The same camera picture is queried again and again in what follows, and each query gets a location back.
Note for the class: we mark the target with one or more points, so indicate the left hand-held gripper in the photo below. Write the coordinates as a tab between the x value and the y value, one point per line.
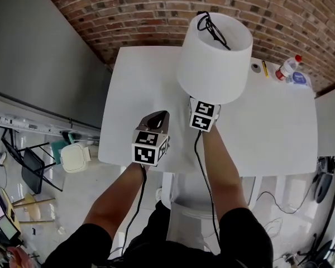
149	149

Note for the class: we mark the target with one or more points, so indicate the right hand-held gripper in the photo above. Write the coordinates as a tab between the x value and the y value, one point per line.
202	116

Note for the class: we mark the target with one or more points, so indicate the white table lamp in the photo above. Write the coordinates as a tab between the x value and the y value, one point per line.
212	66

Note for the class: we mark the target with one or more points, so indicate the person's left forearm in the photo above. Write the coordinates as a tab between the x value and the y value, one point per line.
117	200

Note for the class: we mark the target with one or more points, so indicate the person's right forearm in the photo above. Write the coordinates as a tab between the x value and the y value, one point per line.
226	172

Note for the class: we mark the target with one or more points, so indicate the white desk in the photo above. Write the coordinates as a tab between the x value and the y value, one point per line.
145	93

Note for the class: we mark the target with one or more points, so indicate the cream trash bin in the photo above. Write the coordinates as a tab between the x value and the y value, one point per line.
74	158

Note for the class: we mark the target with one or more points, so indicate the white chair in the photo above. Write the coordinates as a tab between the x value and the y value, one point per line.
190	216

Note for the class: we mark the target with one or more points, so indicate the yellow utility knife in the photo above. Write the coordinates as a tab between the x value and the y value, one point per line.
265	68

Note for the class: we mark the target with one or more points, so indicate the green box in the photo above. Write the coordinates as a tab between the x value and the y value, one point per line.
57	148

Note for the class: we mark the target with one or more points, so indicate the clear bottle with red cap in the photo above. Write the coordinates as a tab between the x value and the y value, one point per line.
287	67

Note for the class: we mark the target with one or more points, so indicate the person's black shirt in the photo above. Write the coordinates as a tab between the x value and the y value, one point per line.
162	250

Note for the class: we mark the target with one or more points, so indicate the black folding chair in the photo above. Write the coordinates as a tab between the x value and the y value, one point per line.
32	169

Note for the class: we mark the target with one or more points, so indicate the white cubby shelf unit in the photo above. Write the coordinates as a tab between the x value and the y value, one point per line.
332	121

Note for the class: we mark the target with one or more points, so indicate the grey round floor device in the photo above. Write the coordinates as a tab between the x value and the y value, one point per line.
324	187

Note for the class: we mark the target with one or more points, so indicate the round wooden table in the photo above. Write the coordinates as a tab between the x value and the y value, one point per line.
12	208

